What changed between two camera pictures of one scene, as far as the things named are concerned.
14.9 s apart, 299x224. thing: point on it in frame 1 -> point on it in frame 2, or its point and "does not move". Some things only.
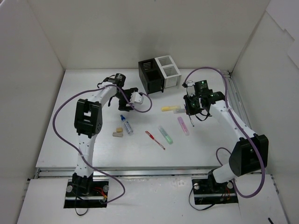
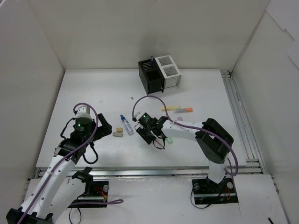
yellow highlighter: x=165 y=108 does not move
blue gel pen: x=191 y=121 -> x=152 y=61
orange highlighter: x=179 y=111 does not move
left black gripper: x=124 y=102 -> x=100 y=129
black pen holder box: x=151 y=75 does not move
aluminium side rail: x=234 y=99 does not move
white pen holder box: x=170 y=71 does not move
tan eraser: x=119 y=129 does not move
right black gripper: x=191 y=108 -> x=146 y=134
